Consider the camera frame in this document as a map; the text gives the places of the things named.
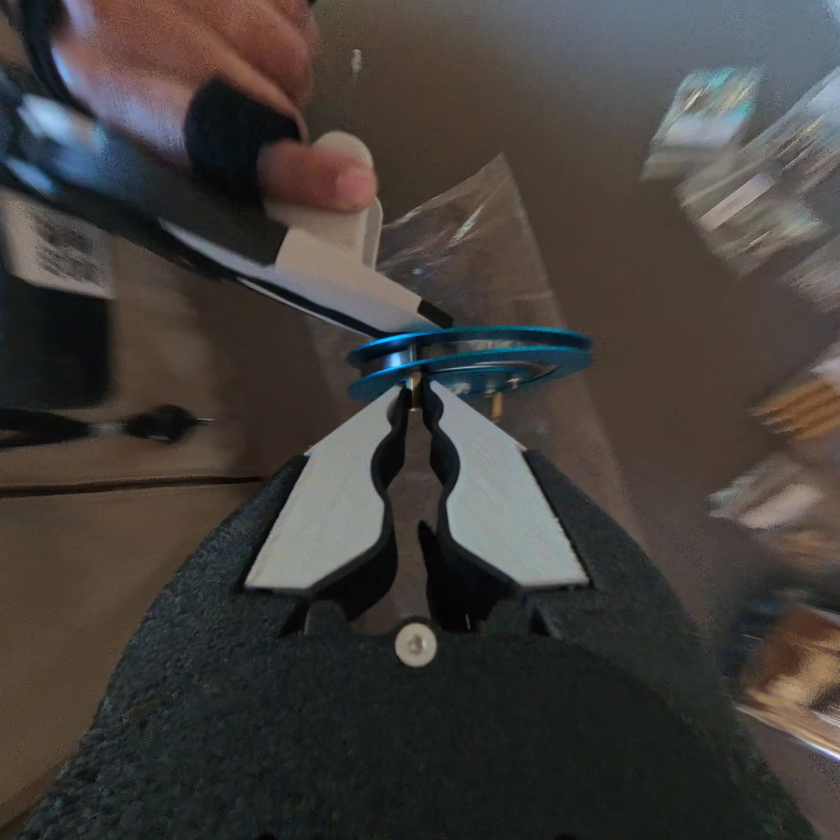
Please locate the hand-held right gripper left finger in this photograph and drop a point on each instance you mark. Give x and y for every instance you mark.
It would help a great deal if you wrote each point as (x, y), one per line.
(328, 518)

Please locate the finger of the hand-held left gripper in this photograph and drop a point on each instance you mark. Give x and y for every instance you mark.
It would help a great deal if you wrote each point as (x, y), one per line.
(341, 262)
(262, 279)

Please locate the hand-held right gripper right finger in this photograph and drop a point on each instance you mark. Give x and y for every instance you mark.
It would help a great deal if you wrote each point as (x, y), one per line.
(505, 518)

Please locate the blue round turntable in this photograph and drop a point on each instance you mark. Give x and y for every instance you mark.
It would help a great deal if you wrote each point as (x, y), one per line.
(558, 358)

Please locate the clear plastic bag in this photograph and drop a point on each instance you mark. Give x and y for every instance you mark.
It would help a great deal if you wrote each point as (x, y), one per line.
(472, 249)

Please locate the row of small hardware bags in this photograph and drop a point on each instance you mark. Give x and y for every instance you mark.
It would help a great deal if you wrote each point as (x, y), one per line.
(722, 197)

